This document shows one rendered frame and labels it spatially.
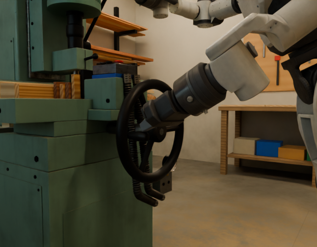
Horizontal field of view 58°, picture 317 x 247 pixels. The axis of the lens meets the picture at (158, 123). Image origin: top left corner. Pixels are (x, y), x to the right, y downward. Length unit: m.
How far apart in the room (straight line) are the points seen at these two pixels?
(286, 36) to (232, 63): 0.10
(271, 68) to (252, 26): 3.57
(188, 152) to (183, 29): 1.93
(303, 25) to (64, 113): 0.59
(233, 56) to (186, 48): 4.10
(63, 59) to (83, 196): 0.47
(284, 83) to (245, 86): 3.52
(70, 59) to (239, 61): 0.63
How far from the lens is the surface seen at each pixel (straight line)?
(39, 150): 0.81
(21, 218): 0.95
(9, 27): 1.20
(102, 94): 0.83
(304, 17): 0.56
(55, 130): 0.79
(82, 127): 0.84
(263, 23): 0.54
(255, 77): 0.54
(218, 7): 1.38
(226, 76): 0.54
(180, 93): 0.56
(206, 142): 4.42
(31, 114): 0.75
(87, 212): 0.90
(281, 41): 0.55
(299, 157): 3.59
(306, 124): 1.09
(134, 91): 0.72
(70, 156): 0.83
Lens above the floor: 0.89
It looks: 4 degrees down
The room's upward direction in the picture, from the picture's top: straight up
